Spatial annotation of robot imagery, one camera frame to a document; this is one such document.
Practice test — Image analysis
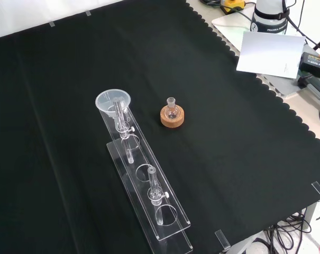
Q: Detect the clear plastic funnel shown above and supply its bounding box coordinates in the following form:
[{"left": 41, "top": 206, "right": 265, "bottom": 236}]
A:
[{"left": 95, "top": 89, "right": 132, "bottom": 125}]

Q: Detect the clear acrylic funnel stand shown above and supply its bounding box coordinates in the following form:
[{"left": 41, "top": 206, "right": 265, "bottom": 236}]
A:
[{"left": 97, "top": 98, "right": 194, "bottom": 254}]

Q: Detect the round-bottom glass flask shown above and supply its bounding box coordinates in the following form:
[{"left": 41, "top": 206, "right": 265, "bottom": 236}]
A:
[{"left": 166, "top": 97, "right": 180, "bottom": 120}]

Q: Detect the black bench cloth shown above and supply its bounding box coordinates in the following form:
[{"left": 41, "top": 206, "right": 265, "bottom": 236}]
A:
[{"left": 0, "top": 0, "right": 320, "bottom": 254}]

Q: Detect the pale board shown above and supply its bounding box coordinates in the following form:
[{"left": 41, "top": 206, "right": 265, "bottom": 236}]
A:
[{"left": 211, "top": 11, "right": 317, "bottom": 100}]

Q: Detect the clear table clamp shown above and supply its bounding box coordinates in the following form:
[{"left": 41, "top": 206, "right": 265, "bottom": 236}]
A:
[
  {"left": 310, "top": 181, "right": 320, "bottom": 199},
  {"left": 214, "top": 229, "right": 232, "bottom": 251}
]

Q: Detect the white card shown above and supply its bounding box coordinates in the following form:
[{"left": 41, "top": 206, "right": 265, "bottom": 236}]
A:
[{"left": 236, "top": 31, "right": 307, "bottom": 79}]

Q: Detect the yellow stop button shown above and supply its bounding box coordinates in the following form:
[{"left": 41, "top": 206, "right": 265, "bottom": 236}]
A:
[{"left": 220, "top": 0, "right": 246, "bottom": 14}]

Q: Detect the black power adapter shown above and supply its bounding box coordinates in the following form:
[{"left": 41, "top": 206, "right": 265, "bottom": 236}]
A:
[{"left": 299, "top": 51, "right": 320, "bottom": 80}]

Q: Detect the cork ring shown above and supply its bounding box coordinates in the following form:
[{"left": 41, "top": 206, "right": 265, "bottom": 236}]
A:
[{"left": 160, "top": 105, "right": 186, "bottom": 128}]

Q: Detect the black cable bundle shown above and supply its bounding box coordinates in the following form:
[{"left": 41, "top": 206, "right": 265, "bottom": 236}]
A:
[{"left": 262, "top": 208, "right": 320, "bottom": 254}]

